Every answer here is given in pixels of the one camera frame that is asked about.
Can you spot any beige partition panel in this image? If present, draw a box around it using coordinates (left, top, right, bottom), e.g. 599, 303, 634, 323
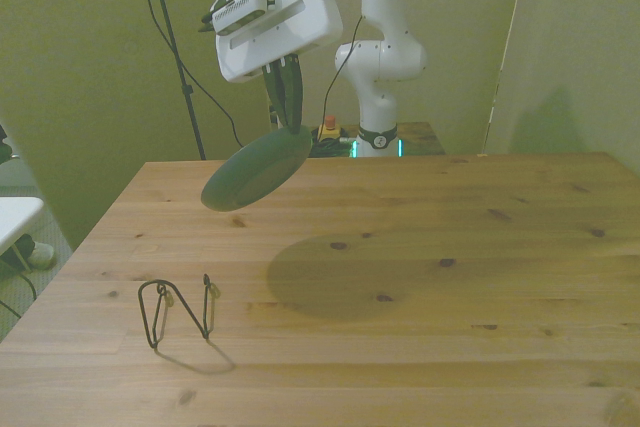
479, 0, 640, 183
252, 0, 530, 159
0, 0, 275, 251

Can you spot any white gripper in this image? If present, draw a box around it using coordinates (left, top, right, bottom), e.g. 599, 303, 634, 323
214, 0, 346, 136

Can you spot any white side table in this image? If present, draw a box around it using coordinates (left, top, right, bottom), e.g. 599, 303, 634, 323
0, 196, 46, 273

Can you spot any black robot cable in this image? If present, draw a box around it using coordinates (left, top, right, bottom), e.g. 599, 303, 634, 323
322, 0, 420, 129

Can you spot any yellow emergency stop button box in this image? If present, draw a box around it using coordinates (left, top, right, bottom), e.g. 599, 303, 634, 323
317, 115, 343, 144

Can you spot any black wire plate rack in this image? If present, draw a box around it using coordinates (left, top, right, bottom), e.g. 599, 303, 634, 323
137, 273, 222, 351

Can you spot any dark green round plate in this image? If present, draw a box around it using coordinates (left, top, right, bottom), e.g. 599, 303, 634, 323
199, 125, 314, 213

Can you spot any white shoe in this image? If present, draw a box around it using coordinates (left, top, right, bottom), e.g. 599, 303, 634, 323
26, 241, 57, 271

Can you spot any black camera stand pole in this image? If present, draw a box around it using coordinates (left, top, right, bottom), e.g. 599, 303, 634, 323
142, 0, 208, 161

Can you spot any coiled dark cable bundle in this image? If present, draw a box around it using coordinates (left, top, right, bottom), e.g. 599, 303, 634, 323
310, 131, 359, 159

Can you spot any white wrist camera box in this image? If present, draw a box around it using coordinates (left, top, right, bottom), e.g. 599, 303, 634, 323
199, 0, 269, 38

